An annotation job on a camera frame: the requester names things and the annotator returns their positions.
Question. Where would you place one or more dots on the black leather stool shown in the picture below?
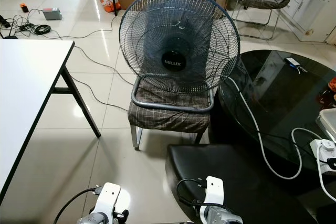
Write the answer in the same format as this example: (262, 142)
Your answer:
(236, 163)

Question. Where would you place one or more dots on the white plastic container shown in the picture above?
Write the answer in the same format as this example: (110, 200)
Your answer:
(328, 124)

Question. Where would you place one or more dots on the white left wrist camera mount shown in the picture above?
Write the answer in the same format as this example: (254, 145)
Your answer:
(109, 195)

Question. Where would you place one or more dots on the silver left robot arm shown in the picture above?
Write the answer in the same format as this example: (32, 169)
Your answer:
(97, 219)

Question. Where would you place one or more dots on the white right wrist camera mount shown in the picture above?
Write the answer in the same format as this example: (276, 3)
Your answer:
(213, 190)

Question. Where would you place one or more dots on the small white blue device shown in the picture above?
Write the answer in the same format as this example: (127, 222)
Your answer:
(293, 62)

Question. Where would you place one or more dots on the small grey metal box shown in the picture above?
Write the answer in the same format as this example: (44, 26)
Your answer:
(52, 13)

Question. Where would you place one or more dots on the small orange black gadget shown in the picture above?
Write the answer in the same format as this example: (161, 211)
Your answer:
(24, 7)

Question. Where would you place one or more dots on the round black glass table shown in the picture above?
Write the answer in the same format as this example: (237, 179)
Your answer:
(278, 103)

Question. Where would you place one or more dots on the white cabinet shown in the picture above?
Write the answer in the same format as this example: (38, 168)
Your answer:
(315, 3)

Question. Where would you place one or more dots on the white power strip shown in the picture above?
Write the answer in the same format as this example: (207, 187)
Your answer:
(323, 153)

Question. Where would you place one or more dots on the black power adapter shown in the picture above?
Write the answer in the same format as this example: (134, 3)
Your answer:
(4, 22)

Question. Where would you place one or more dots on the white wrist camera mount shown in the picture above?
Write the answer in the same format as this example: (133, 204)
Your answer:
(109, 195)
(213, 190)

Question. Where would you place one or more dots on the small orange object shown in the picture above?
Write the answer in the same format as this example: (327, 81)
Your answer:
(333, 84)

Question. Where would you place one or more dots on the white rectangular table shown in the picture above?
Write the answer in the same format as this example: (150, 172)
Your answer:
(26, 98)

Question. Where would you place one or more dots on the black Milux floor fan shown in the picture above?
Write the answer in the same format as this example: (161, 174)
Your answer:
(178, 35)

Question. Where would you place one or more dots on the brown plaid cushioned chair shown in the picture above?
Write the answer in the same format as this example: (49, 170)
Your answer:
(168, 120)

